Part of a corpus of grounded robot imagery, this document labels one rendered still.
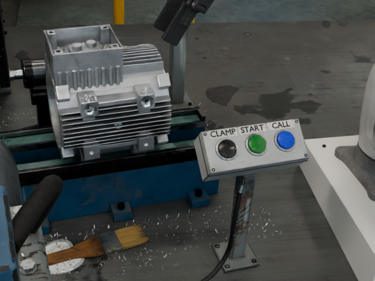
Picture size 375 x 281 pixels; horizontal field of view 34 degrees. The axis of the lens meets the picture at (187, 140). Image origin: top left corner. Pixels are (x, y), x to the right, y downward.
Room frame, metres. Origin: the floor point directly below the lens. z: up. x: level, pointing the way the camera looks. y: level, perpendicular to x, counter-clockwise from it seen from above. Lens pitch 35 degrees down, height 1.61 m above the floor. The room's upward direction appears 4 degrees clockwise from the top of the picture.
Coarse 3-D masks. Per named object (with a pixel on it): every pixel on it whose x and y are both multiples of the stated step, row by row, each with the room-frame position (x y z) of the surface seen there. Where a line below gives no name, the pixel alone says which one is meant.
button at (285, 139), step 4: (280, 132) 0.81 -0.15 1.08; (284, 132) 0.81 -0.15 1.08; (288, 132) 0.81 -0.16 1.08; (280, 136) 0.81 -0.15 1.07; (284, 136) 0.81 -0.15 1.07; (288, 136) 0.81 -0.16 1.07; (292, 136) 0.81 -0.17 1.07; (280, 140) 0.80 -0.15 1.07; (284, 140) 0.80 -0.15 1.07; (288, 140) 0.80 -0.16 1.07; (292, 140) 0.80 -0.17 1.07; (280, 144) 0.80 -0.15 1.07; (284, 144) 0.80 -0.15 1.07; (288, 144) 0.80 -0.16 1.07; (292, 144) 0.80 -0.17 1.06; (284, 148) 0.79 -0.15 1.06; (288, 148) 0.79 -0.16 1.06
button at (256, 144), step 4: (252, 136) 0.80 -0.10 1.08; (256, 136) 0.80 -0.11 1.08; (260, 136) 0.80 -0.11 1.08; (248, 140) 0.79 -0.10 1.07; (252, 140) 0.79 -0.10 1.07; (256, 140) 0.79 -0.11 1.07; (260, 140) 0.79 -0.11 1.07; (264, 140) 0.79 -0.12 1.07; (248, 144) 0.78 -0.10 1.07; (252, 144) 0.78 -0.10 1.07; (256, 144) 0.78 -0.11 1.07; (260, 144) 0.79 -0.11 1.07; (264, 144) 0.79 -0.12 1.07; (252, 148) 0.78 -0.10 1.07; (256, 148) 0.78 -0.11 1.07; (260, 148) 0.78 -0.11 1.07; (264, 148) 0.78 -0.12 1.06; (256, 152) 0.78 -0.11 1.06; (260, 152) 0.78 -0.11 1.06
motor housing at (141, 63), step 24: (144, 48) 1.02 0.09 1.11; (48, 72) 1.01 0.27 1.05; (144, 72) 0.97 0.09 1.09; (48, 96) 1.01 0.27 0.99; (72, 96) 0.90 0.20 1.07; (120, 96) 0.91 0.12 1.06; (168, 96) 0.94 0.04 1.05; (72, 120) 0.87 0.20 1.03; (96, 120) 0.88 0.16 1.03; (120, 120) 0.90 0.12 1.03; (144, 120) 0.92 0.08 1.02; (168, 120) 0.93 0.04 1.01; (72, 144) 0.87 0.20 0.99; (120, 144) 0.90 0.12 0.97
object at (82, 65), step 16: (48, 32) 0.98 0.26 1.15; (64, 32) 1.00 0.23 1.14; (80, 32) 1.01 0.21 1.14; (96, 32) 1.02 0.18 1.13; (112, 32) 1.00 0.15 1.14; (48, 48) 0.94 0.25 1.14; (80, 48) 0.96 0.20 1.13; (96, 48) 0.97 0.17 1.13; (112, 48) 0.94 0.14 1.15; (48, 64) 0.96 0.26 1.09; (64, 64) 0.90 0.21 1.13; (80, 64) 0.91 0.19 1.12; (96, 64) 0.92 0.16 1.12; (112, 64) 0.93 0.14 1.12; (64, 80) 0.90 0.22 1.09; (80, 80) 0.91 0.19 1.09; (96, 80) 0.92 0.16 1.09; (112, 80) 0.93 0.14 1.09
